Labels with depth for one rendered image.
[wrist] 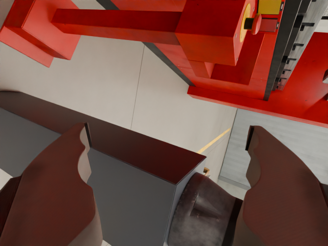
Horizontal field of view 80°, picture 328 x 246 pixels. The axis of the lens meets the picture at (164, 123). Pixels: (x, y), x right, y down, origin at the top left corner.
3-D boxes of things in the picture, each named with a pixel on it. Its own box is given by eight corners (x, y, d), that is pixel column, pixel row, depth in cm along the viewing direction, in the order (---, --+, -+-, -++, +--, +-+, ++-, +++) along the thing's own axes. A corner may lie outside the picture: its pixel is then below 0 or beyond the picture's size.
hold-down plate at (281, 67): (280, 62, 121) (286, 63, 120) (283, 53, 121) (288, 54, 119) (275, 77, 148) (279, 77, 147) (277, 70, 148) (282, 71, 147)
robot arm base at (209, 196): (190, 219, 49) (230, 240, 44) (161, 264, 35) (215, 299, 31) (204, 163, 46) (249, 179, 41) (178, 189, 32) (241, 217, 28)
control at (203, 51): (174, 32, 41) (270, 40, 33) (198, -33, 42) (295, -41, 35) (195, 76, 59) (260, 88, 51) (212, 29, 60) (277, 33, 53)
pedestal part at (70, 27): (50, 22, 70) (190, 33, 47) (56, 8, 71) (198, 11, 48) (64, 33, 76) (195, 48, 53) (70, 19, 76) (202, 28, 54)
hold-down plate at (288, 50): (292, 27, 85) (300, 27, 83) (296, 14, 84) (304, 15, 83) (282, 55, 112) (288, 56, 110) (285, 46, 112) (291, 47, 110)
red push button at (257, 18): (238, 25, 39) (257, 26, 38) (244, 8, 40) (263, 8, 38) (238, 37, 43) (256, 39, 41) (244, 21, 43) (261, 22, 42)
